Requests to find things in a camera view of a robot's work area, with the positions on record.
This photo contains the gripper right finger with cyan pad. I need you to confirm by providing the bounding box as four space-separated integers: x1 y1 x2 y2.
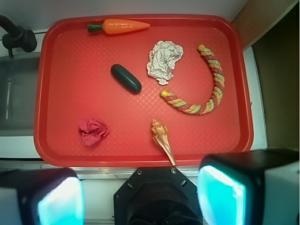
197 149 300 225

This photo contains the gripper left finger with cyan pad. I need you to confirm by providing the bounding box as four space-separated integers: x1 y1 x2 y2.
0 168 85 225

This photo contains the crumpled red paper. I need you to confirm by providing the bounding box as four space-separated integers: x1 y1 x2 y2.
77 119 109 146

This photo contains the crumpled white paper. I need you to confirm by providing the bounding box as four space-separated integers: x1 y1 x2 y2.
146 40 183 86

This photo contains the golden spiral seashell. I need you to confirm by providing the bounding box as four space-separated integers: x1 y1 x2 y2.
151 119 176 166

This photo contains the steel sink basin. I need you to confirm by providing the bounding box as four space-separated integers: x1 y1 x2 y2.
0 52 40 136

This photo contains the red plastic tray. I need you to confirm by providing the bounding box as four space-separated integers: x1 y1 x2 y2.
34 15 253 167

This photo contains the dark green oval capsule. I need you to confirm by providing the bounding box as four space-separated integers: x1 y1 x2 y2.
111 64 142 94

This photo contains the black faucet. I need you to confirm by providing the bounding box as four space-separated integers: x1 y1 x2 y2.
0 15 38 59

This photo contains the orange toy carrot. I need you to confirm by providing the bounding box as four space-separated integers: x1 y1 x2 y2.
87 19 150 35

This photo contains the black octagonal mount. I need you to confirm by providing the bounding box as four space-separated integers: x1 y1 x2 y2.
113 167 203 225

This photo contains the twisted multicolour rope toy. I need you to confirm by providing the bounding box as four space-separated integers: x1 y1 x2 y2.
160 45 225 115

